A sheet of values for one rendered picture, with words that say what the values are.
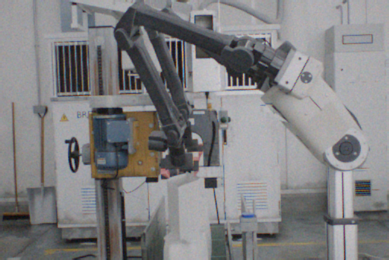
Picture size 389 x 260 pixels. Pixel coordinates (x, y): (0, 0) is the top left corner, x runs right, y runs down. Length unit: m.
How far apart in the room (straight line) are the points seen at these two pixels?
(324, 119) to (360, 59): 4.42
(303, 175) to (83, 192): 2.71
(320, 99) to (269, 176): 3.63
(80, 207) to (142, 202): 0.62
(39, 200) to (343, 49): 3.91
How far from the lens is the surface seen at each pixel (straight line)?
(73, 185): 5.56
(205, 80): 4.81
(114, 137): 2.37
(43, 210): 6.76
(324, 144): 1.88
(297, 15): 5.74
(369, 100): 6.24
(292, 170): 6.73
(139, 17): 1.70
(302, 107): 1.79
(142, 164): 2.63
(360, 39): 6.26
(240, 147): 5.34
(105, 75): 2.70
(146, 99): 2.50
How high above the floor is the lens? 1.38
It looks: 3 degrees down
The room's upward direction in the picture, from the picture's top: 2 degrees counter-clockwise
